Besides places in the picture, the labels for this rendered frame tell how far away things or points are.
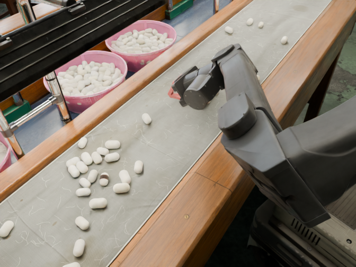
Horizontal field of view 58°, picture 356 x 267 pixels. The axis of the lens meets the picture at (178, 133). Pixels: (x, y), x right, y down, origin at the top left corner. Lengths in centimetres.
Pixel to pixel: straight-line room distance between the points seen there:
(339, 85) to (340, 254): 159
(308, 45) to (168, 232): 84
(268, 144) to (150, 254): 39
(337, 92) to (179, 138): 171
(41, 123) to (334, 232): 94
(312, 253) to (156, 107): 66
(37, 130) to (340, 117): 91
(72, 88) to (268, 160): 87
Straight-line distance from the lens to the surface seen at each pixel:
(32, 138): 105
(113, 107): 94
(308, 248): 114
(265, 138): 31
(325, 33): 134
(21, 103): 112
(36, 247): 73
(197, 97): 70
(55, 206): 77
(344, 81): 255
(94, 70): 115
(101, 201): 72
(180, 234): 65
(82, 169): 79
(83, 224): 70
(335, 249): 108
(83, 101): 101
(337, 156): 28
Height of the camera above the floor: 133
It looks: 44 degrees down
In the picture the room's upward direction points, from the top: 3 degrees counter-clockwise
